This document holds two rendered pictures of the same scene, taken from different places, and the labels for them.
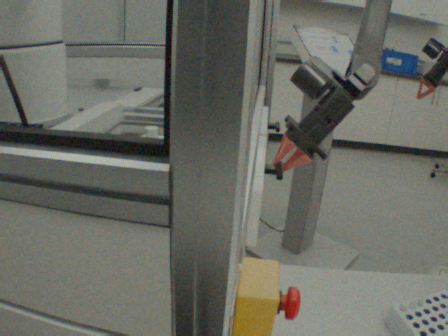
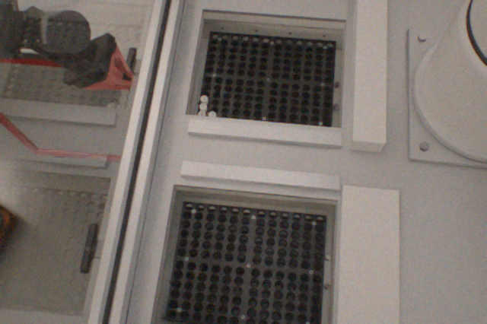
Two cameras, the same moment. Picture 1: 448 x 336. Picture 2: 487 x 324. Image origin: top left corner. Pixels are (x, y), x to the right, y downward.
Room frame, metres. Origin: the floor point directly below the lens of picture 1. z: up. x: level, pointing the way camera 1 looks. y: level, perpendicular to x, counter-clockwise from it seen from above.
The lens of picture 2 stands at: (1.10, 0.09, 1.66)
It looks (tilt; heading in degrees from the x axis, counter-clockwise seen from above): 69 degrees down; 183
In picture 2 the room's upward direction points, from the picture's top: 4 degrees counter-clockwise
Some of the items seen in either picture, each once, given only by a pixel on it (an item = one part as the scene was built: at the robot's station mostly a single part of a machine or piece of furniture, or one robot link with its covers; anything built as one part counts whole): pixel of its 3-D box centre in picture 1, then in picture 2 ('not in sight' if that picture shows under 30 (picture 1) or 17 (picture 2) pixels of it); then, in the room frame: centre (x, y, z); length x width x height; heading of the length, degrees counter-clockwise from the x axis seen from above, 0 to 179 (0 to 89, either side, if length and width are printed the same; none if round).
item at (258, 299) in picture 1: (258, 300); not in sight; (0.31, -0.05, 0.88); 0.07 x 0.05 x 0.07; 173
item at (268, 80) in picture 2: not in sight; (267, 88); (0.66, 0.12, 0.87); 0.22 x 0.18 x 0.06; 83
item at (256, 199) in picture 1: (257, 183); not in sight; (0.64, -0.08, 0.87); 0.29 x 0.02 x 0.11; 173
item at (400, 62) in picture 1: (387, 59); not in sight; (3.87, -1.82, 1.01); 0.61 x 0.41 x 0.22; 87
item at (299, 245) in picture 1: (319, 171); not in sight; (1.62, -0.50, 0.51); 0.50 x 0.45 x 1.02; 46
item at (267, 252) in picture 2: not in sight; (248, 268); (0.97, 0.08, 0.87); 0.22 x 0.18 x 0.06; 83
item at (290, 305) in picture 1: (286, 303); not in sight; (0.30, -0.09, 0.88); 0.04 x 0.03 x 0.04; 173
